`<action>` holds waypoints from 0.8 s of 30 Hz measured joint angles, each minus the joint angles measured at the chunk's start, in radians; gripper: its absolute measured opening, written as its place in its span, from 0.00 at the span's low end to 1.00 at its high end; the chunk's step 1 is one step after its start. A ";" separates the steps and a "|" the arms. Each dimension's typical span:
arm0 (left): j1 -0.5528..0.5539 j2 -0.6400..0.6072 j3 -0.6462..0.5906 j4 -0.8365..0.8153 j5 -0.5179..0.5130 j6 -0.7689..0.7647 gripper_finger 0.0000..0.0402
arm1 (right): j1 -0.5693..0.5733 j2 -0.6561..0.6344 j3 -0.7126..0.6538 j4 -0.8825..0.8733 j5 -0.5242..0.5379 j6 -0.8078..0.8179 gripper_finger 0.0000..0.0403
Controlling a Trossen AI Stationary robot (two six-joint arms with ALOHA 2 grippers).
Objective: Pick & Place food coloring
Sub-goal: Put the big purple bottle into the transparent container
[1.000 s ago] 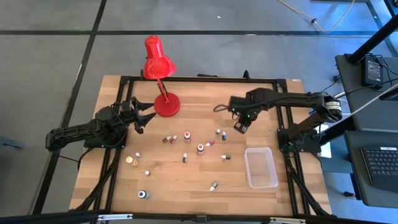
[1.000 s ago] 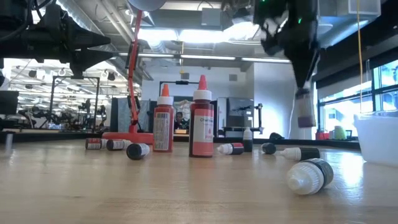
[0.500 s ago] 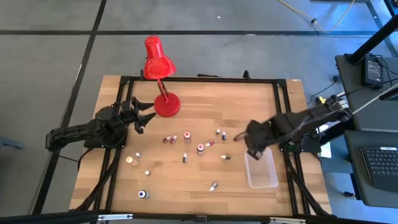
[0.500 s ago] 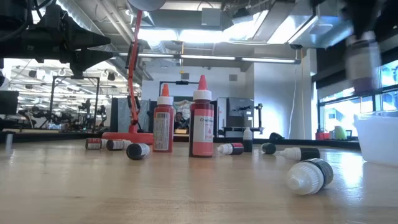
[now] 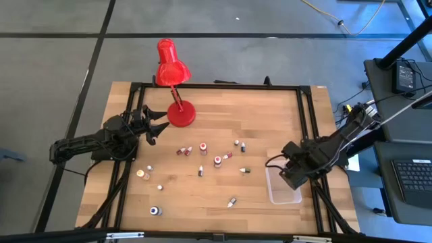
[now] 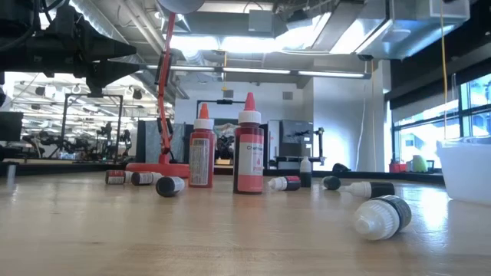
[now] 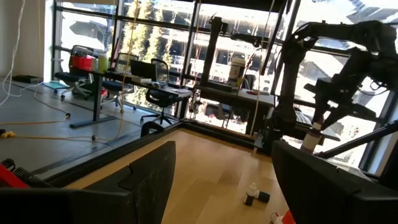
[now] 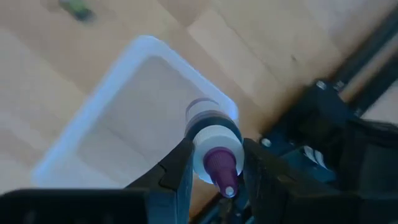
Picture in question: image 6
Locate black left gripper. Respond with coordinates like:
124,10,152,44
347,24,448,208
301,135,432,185
0,32,140,97

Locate large orange food coloring bottle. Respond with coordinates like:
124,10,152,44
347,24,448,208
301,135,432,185
187,103,216,189

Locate large pink food coloring bottle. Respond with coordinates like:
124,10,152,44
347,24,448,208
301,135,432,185
232,91,265,196

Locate small pink food coloring bottle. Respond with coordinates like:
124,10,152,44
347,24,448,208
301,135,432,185
267,175,302,192

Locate grey partition panel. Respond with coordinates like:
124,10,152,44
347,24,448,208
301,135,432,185
136,120,185,164

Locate distant black robot arms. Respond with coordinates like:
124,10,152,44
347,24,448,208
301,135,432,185
22,128,133,162

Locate black monitor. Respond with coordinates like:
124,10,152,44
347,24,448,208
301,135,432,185
0,110,25,142

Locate grey cloth cover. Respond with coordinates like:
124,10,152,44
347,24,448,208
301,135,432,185
213,122,236,136

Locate grey cabinet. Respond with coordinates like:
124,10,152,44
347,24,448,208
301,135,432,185
278,119,315,169

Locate green object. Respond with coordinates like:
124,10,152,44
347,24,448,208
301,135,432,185
412,154,428,173

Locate translucent white plastic container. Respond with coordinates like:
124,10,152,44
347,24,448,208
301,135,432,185
436,136,491,206

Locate black metal frame rig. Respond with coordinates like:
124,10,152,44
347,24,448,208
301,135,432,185
60,93,124,162
196,98,246,120

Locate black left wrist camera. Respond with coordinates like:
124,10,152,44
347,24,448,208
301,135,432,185
48,5,88,38

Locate black aluminium table frame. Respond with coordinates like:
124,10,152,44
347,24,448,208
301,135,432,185
0,160,446,185

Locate silver ventilation duct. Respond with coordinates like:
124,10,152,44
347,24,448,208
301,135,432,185
354,0,471,61

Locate yellow hanging cable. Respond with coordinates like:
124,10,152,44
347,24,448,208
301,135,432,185
439,0,449,141

